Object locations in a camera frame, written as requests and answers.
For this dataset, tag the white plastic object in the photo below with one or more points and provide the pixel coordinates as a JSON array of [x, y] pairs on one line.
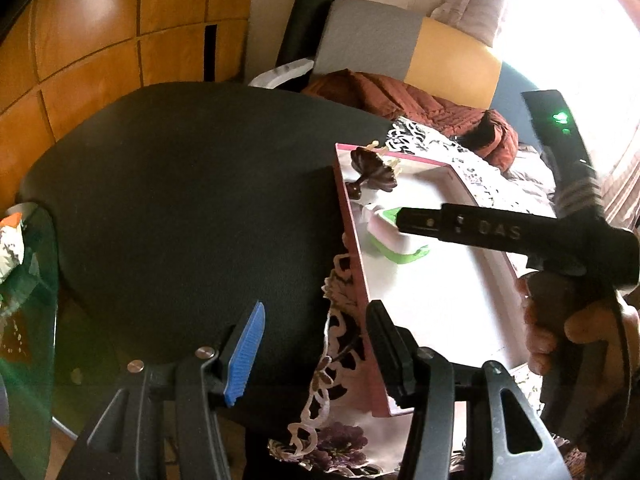
[[280, 72]]

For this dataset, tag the pink bed sheet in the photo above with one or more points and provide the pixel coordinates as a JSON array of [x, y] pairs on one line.
[[530, 170]]

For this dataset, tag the grey yellow blue headboard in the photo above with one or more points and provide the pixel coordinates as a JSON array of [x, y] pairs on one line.
[[370, 40]]

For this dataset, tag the black rolled mat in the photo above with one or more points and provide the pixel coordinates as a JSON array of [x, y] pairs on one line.
[[307, 15]]

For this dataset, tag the bright window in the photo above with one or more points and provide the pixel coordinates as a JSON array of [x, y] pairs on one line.
[[575, 25]]

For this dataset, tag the pink cardboard box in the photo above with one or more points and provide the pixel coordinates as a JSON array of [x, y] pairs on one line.
[[440, 310]]

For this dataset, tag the brown quilted jacket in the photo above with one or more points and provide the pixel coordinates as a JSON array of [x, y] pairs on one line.
[[400, 97]]

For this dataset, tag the green glass table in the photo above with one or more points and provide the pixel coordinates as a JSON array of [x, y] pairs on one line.
[[30, 360]]

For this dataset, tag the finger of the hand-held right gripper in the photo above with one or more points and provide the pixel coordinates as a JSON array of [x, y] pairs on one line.
[[465, 227]]

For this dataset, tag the black round table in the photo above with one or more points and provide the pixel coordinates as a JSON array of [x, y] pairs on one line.
[[190, 200]]

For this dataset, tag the brown toy figure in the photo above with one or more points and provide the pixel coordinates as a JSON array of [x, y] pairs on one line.
[[372, 172]]

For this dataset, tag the beige curtain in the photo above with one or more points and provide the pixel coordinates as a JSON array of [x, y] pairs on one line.
[[622, 195], [480, 0]]

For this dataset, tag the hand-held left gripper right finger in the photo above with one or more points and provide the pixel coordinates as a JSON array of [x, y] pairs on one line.
[[392, 355]]

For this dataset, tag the wooden wardrobe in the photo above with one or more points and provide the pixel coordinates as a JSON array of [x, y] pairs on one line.
[[100, 50]]

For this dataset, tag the person's right hand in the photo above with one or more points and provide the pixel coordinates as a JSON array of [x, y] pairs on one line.
[[540, 330]]

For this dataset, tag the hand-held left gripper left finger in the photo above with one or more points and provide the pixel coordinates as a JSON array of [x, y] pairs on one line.
[[244, 350]]

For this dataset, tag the white and orange packet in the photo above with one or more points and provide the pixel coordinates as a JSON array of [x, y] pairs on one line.
[[11, 247]]

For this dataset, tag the floral lace tablecloth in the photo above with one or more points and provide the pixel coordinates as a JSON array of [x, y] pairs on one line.
[[345, 430]]

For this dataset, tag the white and green toy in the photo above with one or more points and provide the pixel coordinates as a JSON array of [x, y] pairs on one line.
[[390, 240]]

